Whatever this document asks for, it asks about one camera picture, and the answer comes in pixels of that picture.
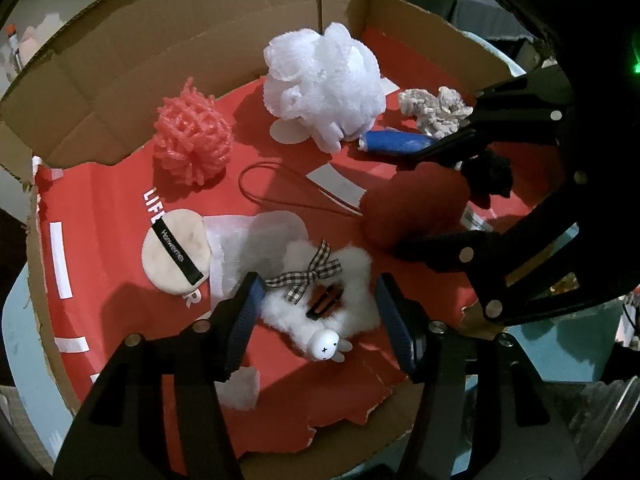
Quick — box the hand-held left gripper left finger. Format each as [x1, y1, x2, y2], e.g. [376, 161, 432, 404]
[52, 271, 266, 480]

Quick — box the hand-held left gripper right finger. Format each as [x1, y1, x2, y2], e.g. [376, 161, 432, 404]
[376, 274, 586, 480]

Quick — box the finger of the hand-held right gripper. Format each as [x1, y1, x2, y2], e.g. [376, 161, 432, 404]
[391, 205, 640, 328]
[412, 67, 583, 166]

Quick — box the white fluffy bunny hair clip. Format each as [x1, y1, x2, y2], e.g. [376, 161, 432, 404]
[260, 239, 381, 363]

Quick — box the black fuzzy scrunchie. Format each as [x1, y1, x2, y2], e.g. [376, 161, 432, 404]
[460, 152, 515, 208]

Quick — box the red heart plush pillow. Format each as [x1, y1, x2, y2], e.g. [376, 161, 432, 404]
[361, 162, 493, 256]

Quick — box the cream crocheted scrunchie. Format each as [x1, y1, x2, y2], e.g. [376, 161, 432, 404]
[398, 86, 474, 139]

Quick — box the beige powder puff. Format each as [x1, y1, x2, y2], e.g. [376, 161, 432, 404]
[141, 210, 213, 295]

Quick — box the blue cloth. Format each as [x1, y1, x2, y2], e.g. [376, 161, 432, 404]
[357, 130, 436, 156]

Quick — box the white mesh bath loofah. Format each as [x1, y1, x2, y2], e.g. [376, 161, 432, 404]
[262, 22, 387, 153]

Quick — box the orange mesh bath loofah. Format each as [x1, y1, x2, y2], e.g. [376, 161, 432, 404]
[152, 76, 235, 188]

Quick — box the cardboard box with red inside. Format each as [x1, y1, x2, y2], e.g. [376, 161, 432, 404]
[0, 0, 531, 461]

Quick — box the dark covered side table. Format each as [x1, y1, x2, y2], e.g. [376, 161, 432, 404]
[400, 0, 536, 41]

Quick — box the orange and white stick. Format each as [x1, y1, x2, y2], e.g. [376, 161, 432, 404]
[5, 24, 23, 81]

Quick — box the pink plush toy on wall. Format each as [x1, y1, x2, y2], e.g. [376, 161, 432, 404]
[20, 10, 63, 58]

